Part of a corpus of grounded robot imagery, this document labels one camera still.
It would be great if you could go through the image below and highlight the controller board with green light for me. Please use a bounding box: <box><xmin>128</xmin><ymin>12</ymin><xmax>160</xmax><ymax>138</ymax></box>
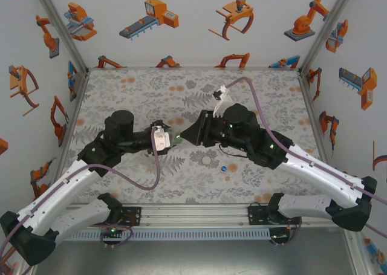
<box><xmin>100</xmin><ymin>225</ymin><xmax>134</xmax><ymax>249</ymax></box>
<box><xmin>268</xmin><ymin>217</ymin><xmax>303</xmax><ymax>248</ymax></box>

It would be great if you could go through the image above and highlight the white slotted cable tray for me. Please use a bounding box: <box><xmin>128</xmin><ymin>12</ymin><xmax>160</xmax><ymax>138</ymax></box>
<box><xmin>65</xmin><ymin>228</ymin><xmax>270</xmax><ymax>242</ymax></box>

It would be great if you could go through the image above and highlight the floral patterned table mat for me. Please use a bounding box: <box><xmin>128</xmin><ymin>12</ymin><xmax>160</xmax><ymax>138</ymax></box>
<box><xmin>65</xmin><ymin>69</ymin><xmax>333</xmax><ymax>205</ymax></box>

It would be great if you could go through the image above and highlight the soda bottle with green label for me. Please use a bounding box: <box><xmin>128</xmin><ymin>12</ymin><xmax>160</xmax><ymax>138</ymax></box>
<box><xmin>144</xmin><ymin>131</ymin><xmax>184</xmax><ymax>158</ymax></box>

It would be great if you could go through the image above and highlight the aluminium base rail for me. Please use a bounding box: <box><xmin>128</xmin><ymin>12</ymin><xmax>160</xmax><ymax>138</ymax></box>
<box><xmin>63</xmin><ymin>202</ymin><xmax>342</xmax><ymax>229</ymax></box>

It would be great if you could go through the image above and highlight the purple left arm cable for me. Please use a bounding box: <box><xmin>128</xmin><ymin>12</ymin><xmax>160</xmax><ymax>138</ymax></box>
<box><xmin>0</xmin><ymin>129</ymin><xmax>163</xmax><ymax>275</ymax></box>

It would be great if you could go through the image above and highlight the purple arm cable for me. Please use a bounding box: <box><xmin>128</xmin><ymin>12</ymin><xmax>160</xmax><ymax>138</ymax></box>
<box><xmin>0</xmin><ymin>129</ymin><xmax>163</xmax><ymax>275</ymax></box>
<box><xmin>226</xmin><ymin>77</ymin><xmax>387</xmax><ymax>239</ymax></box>

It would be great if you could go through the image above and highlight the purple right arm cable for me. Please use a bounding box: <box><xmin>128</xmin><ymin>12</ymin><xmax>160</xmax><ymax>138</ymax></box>
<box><xmin>226</xmin><ymin>77</ymin><xmax>387</xmax><ymax>239</ymax></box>

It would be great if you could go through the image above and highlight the aluminium frame post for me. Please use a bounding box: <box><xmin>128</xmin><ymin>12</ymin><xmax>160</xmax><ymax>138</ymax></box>
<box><xmin>299</xmin><ymin>0</ymin><xmax>359</xmax><ymax>73</ymax></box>
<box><xmin>31</xmin><ymin>0</ymin><xmax>90</xmax><ymax>73</ymax></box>

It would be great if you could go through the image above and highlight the aluminium side rail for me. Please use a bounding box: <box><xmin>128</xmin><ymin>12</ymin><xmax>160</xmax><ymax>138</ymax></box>
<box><xmin>298</xmin><ymin>72</ymin><xmax>342</xmax><ymax>202</ymax></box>
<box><xmin>56</xmin><ymin>71</ymin><xmax>90</xmax><ymax>203</ymax></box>

